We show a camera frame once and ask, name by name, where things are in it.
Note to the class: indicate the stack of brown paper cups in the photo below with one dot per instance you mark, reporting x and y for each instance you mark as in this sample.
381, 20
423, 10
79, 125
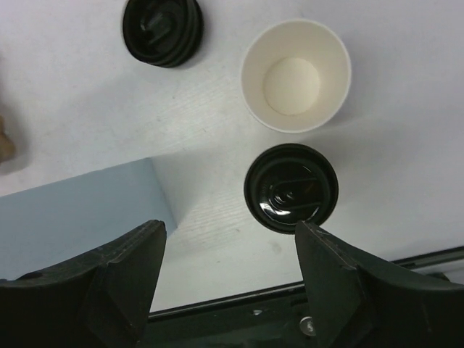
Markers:
296, 76

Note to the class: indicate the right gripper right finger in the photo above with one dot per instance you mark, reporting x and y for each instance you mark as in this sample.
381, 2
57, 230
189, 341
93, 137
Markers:
357, 299

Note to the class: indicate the stack of black lids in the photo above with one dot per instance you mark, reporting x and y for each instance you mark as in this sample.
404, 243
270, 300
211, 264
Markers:
162, 33

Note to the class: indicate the remaining brown pulp carriers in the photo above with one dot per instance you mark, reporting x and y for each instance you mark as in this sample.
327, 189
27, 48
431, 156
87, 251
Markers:
7, 146

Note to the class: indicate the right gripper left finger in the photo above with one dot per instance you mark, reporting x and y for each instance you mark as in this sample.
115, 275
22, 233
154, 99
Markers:
100, 298

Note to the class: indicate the black cup lid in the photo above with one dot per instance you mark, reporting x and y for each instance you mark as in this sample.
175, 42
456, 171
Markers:
289, 183

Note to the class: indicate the aluminium frame rail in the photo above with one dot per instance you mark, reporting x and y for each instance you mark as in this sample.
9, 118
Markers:
448, 261

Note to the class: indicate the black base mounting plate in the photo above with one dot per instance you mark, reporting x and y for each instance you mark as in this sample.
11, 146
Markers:
277, 317

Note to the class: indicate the light blue paper bag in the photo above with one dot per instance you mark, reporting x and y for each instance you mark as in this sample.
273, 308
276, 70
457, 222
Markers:
49, 224

